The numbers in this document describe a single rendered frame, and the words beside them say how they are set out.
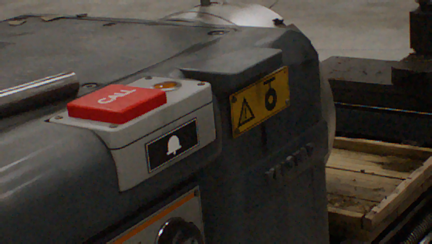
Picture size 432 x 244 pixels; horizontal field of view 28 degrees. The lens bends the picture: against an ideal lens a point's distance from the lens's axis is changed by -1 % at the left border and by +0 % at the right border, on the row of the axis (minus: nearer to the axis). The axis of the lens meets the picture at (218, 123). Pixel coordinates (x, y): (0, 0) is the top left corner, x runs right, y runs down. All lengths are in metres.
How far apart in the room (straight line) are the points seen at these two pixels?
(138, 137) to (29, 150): 0.09
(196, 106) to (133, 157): 0.09
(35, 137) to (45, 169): 0.05
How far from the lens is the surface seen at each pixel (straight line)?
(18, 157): 0.65
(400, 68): 1.64
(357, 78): 1.76
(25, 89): 0.75
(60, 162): 0.65
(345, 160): 1.57
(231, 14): 1.17
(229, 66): 0.82
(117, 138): 0.68
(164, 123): 0.72
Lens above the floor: 1.47
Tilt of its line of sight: 19 degrees down
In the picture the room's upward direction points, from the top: 5 degrees counter-clockwise
